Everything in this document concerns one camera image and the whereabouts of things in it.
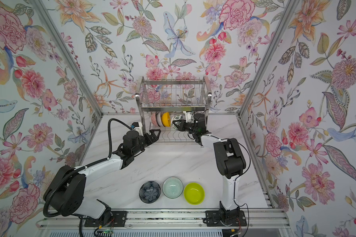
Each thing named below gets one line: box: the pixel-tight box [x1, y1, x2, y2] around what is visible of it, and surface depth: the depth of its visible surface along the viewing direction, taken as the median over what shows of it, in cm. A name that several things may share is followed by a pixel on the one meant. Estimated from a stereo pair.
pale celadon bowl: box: [162, 176, 184, 199], surface depth 84 cm
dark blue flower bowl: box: [138, 180, 162, 204], surface depth 82 cm
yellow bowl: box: [161, 111, 171, 127], surface depth 106 cm
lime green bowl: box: [183, 182, 206, 206], surface depth 82 cm
